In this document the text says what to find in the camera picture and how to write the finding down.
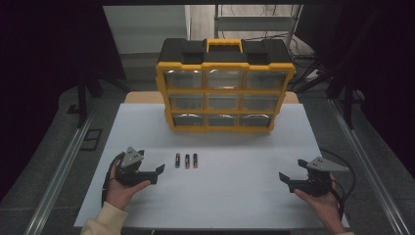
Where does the black stand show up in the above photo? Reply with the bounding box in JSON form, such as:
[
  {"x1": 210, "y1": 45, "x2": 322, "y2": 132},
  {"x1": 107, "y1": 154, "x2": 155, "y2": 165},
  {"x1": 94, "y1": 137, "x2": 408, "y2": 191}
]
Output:
[
  {"x1": 75, "y1": 73, "x2": 132, "y2": 129},
  {"x1": 326, "y1": 73, "x2": 357, "y2": 130}
]

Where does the grey metal shelf stand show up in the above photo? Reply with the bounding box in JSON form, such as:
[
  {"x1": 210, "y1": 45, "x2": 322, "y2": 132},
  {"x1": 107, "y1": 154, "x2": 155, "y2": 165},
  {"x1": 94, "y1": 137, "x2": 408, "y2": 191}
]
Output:
[{"x1": 213, "y1": 4, "x2": 303, "y2": 50}]

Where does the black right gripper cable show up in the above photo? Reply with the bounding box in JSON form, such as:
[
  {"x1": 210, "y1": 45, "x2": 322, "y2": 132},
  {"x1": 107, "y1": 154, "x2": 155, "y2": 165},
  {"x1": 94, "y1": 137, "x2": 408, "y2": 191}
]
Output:
[{"x1": 319, "y1": 148, "x2": 357, "y2": 223}]

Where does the clear plastic single drawer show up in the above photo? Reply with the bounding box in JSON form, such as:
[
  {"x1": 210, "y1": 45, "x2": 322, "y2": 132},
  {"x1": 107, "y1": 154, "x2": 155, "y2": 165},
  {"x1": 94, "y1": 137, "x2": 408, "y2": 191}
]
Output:
[{"x1": 163, "y1": 70, "x2": 205, "y2": 90}]

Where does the aluminium frame rail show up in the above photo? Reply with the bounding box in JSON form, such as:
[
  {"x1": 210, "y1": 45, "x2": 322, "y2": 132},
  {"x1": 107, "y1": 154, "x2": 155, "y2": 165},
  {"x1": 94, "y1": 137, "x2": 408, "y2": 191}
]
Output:
[
  {"x1": 328, "y1": 98, "x2": 409, "y2": 235},
  {"x1": 23, "y1": 107, "x2": 99, "y2": 235}
]

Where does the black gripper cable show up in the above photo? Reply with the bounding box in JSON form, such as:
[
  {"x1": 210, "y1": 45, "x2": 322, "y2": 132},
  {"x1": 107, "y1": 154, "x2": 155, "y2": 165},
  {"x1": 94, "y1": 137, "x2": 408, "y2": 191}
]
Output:
[
  {"x1": 319, "y1": 148, "x2": 357, "y2": 223},
  {"x1": 101, "y1": 152, "x2": 125, "y2": 208}
]

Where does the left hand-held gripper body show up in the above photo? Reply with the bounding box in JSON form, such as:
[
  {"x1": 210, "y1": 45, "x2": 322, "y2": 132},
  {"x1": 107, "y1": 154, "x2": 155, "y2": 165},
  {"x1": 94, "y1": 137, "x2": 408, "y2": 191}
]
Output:
[{"x1": 115, "y1": 146, "x2": 145, "y2": 188}]

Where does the white cabinet panel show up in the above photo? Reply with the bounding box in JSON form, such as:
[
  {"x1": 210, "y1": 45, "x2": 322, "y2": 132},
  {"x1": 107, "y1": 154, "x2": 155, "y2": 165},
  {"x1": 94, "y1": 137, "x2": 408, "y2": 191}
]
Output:
[{"x1": 103, "y1": 4, "x2": 192, "y2": 55}]

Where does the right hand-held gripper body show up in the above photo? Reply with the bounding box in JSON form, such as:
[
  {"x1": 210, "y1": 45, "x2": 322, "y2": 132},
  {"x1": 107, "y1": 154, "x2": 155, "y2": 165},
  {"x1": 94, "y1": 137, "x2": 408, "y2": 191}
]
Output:
[{"x1": 293, "y1": 156, "x2": 350, "y2": 198}]

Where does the yellow and black drawer organizer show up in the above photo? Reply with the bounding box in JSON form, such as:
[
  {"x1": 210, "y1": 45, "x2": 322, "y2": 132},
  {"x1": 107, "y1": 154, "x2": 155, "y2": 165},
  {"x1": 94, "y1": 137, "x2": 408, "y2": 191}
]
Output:
[{"x1": 155, "y1": 37, "x2": 297, "y2": 133}]

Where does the person's right hand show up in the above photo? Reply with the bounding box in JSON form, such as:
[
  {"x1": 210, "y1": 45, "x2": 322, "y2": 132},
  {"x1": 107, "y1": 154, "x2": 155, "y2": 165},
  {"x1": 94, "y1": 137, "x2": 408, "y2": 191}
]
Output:
[{"x1": 294, "y1": 172, "x2": 347, "y2": 235}]

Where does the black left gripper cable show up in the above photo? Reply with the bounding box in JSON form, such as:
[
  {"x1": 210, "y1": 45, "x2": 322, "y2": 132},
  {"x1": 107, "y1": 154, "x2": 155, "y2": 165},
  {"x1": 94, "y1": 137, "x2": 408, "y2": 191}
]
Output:
[{"x1": 101, "y1": 152, "x2": 125, "y2": 208}]

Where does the dark curtain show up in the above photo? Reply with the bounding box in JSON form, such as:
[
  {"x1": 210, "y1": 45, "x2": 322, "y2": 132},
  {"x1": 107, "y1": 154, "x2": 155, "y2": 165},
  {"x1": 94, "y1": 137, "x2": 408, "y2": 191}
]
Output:
[
  {"x1": 0, "y1": 0, "x2": 127, "y2": 200},
  {"x1": 295, "y1": 0, "x2": 415, "y2": 179}
]

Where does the set of clear organizer drawers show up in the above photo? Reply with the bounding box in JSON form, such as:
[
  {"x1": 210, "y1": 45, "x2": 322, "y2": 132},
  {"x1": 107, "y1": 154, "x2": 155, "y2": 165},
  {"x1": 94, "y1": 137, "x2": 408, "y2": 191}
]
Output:
[{"x1": 169, "y1": 69, "x2": 289, "y2": 128}]

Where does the person's left hand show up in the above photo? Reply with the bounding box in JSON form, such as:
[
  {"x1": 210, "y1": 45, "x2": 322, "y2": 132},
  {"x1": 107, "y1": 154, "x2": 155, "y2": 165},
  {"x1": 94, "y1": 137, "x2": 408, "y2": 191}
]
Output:
[{"x1": 105, "y1": 159, "x2": 153, "y2": 212}]

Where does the white table board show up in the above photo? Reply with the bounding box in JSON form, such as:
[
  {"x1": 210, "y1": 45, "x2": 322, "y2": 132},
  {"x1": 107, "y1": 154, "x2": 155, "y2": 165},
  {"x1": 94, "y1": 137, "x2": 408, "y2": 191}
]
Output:
[{"x1": 73, "y1": 103, "x2": 350, "y2": 229}]

